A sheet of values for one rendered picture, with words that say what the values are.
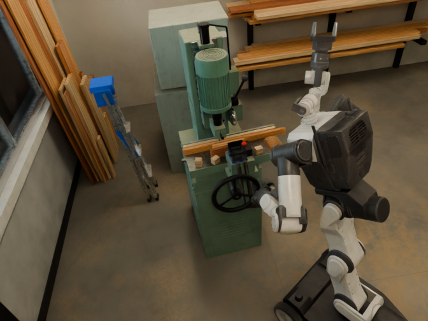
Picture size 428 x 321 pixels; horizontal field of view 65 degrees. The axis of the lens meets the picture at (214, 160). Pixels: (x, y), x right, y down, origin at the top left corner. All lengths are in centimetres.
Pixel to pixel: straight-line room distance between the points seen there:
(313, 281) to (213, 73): 143
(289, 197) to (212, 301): 131
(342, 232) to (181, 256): 134
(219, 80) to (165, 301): 154
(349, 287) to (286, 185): 90
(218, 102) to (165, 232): 139
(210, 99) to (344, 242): 100
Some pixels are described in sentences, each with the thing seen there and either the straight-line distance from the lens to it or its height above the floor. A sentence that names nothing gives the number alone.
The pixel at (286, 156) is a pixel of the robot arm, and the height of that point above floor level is 134.
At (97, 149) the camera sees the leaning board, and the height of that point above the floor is 37.
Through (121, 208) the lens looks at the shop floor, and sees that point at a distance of 318.
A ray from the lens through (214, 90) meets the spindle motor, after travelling 182.
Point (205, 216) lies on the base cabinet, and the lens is 228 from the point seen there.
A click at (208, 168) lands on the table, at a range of 200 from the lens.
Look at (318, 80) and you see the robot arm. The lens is 178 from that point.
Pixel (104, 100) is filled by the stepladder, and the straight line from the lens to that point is 256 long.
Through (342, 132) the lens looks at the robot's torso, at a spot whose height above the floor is 142.
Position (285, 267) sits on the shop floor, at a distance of 262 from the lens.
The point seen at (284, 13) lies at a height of 108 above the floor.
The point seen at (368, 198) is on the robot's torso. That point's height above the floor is 108.
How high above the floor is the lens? 221
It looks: 40 degrees down
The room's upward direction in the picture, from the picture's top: 6 degrees counter-clockwise
